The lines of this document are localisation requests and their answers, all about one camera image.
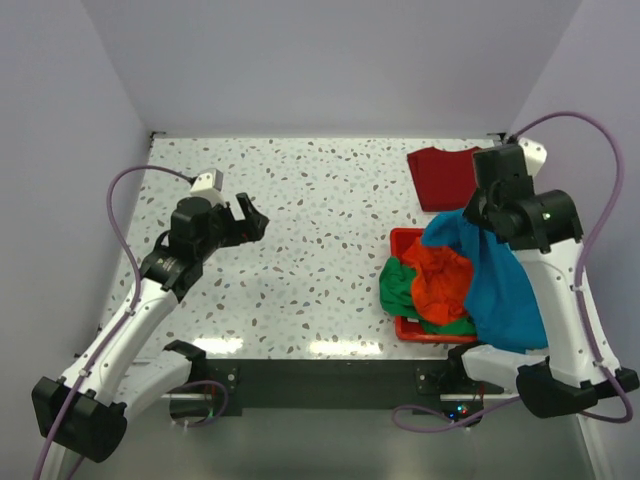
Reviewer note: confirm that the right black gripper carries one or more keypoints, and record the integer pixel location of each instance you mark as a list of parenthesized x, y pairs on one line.
[(471, 211)]

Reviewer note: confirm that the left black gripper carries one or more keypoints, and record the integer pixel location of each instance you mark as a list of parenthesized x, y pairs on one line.
[(247, 230)]

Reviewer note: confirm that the blue t shirt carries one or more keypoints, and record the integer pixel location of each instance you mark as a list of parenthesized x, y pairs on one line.
[(500, 299)]

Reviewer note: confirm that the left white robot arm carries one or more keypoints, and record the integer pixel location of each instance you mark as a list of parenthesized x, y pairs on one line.
[(86, 409)]

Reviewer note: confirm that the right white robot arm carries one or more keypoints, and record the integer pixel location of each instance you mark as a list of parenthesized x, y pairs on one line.
[(545, 234)]

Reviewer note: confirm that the folded dark red t shirt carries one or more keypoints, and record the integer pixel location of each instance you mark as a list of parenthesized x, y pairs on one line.
[(443, 180)]

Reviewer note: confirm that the orange t shirt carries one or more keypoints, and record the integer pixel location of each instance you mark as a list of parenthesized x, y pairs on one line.
[(442, 282)]

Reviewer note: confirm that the green t shirt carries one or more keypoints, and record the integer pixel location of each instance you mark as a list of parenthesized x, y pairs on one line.
[(395, 298)]

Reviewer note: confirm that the red plastic bin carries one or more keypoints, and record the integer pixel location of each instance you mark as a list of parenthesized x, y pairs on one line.
[(408, 330)]

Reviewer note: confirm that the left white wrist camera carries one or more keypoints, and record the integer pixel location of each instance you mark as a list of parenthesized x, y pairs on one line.
[(208, 185)]

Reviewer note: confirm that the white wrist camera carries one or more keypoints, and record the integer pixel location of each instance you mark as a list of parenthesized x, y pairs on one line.
[(535, 155), (208, 185)]

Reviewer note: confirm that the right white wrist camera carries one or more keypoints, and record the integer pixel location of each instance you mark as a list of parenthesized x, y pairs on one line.
[(535, 155)]

